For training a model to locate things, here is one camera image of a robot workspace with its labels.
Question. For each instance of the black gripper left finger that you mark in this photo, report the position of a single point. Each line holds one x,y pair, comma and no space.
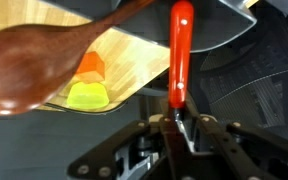
117,150

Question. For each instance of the small orange plastic cup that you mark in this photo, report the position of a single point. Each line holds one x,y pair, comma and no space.
92,66

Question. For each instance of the black mesh panel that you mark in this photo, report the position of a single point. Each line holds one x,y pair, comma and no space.
267,83

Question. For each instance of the brown wooden spoon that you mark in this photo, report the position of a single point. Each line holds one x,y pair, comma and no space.
24,73

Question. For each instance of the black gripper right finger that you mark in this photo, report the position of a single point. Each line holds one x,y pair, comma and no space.
250,153

